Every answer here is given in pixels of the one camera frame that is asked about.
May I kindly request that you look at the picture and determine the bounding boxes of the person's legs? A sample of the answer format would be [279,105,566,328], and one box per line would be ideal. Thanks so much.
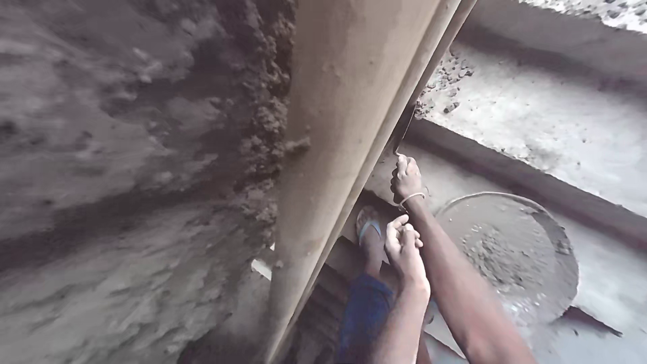
[337,205,433,364]

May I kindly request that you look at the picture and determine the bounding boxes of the round mortar pan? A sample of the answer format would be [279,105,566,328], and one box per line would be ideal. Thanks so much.
[435,191,579,327]

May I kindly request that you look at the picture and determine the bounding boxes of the small white block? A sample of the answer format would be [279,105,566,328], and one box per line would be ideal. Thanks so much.
[251,259,273,281]

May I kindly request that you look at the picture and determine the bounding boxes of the dark metal trowel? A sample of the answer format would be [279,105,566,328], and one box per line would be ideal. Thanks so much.
[393,102,418,156]

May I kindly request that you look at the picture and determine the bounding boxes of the person's right forearm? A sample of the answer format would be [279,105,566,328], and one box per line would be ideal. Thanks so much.
[398,191,538,364]

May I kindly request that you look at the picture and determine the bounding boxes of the person's left forearm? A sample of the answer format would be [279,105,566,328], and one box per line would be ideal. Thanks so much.
[371,278,431,364]

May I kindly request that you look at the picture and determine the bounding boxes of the long beige column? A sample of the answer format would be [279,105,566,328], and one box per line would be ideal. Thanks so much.
[266,0,478,364]

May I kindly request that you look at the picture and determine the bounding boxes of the person's right hand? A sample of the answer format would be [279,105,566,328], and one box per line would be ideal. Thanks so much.
[391,154,422,205]

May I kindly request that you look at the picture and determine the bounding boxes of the person's left hand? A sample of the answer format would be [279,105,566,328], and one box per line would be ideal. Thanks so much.
[385,215,431,295]

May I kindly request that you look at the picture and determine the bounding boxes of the heap of pale gravel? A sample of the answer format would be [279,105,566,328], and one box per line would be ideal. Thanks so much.
[518,0,647,34]

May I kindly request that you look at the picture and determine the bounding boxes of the pile of rubble bits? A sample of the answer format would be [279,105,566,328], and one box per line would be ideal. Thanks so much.
[415,47,475,120]

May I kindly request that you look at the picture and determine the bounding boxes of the wet grey mortar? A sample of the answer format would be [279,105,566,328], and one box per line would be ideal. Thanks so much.
[439,194,575,324]

